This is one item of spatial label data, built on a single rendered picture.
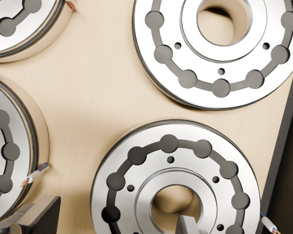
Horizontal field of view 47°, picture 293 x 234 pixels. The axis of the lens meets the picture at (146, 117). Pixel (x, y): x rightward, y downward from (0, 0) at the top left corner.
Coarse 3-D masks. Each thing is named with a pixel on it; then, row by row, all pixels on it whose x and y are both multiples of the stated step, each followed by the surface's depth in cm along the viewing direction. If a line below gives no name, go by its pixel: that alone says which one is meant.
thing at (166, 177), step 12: (168, 168) 20; (180, 168) 20; (156, 180) 19; (168, 180) 19; (180, 180) 19; (192, 180) 19; (204, 180) 19; (144, 192) 19; (156, 192) 19; (204, 192) 19; (144, 204) 19; (204, 204) 19; (216, 204) 19; (144, 216) 19; (204, 216) 19; (216, 216) 19; (144, 228) 19; (156, 228) 19; (204, 228) 19
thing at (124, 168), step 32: (160, 128) 19; (192, 128) 19; (128, 160) 20; (160, 160) 20; (192, 160) 20; (224, 160) 20; (96, 192) 20; (128, 192) 20; (224, 192) 20; (256, 192) 20; (96, 224) 20; (128, 224) 20; (224, 224) 20; (256, 224) 20
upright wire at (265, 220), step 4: (260, 212) 21; (260, 216) 21; (264, 216) 20; (264, 220) 20; (268, 220) 20; (264, 224) 20; (268, 224) 19; (272, 224) 19; (268, 228) 19; (272, 228) 19; (276, 228) 19; (272, 232) 19
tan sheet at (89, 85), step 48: (96, 0) 22; (48, 48) 22; (96, 48) 22; (48, 96) 23; (96, 96) 23; (144, 96) 22; (96, 144) 23; (240, 144) 23; (48, 192) 23; (192, 192) 23
